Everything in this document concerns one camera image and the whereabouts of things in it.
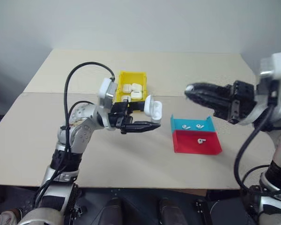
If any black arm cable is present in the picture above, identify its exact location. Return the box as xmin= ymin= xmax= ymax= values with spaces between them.
xmin=233 ymin=90 xmax=281 ymax=196
xmin=34 ymin=61 xmax=116 ymax=208

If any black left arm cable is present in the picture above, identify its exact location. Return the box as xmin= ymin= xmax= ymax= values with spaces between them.
xmin=34 ymin=61 xmax=116 ymax=208

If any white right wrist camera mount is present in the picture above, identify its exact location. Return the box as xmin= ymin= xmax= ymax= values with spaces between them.
xmin=259 ymin=52 xmax=281 ymax=81

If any red plastic tray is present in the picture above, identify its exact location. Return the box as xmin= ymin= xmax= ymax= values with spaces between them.
xmin=172 ymin=129 xmax=223 ymax=156

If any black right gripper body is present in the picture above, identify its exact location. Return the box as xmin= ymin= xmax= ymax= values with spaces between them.
xmin=213 ymin=80 xmax=258 ymax=124

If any white and red shoe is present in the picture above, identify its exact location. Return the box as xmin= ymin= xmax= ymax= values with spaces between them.
xmin=0 ymin=208 xmax=23 ymax=225

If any blue plastic tray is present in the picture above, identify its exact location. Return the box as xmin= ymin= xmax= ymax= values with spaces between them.
xmin=170 ymin=114 xmax=216 ymax=134

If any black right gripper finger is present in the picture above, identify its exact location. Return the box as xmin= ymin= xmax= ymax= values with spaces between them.
xmin=184 ymin=82 xmax=235 ymax=100
xmin=184 ymin=91 xmax=232 ymax=117

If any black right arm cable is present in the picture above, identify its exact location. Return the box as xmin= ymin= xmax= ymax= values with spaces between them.
xmin=233 ymin=90 xmax=281 ymax=196

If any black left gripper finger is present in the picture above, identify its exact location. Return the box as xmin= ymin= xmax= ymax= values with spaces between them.
xmin=127 ymin=101 xmax=146 ymax=113
xmin=125 ymin=120 xmax=162 ymax=134

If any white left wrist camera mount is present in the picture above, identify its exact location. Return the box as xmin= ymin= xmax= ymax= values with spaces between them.
xmin=97 ymin=77 xmax=119 ymax=99

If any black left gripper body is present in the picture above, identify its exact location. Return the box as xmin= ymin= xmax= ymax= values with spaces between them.
xmin=109 ymin=100 xmax=134 ymax=135

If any yellow plastic bin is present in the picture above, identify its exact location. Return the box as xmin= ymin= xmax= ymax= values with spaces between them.
xmin=112 ymin=70 xmax=148 ymax=113

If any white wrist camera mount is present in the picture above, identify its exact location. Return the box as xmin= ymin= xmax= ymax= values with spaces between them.
xmin=259 ymin=52 xmax=281 ymax=81
xmin=97 ymin=77 xmax=119 ymax=99

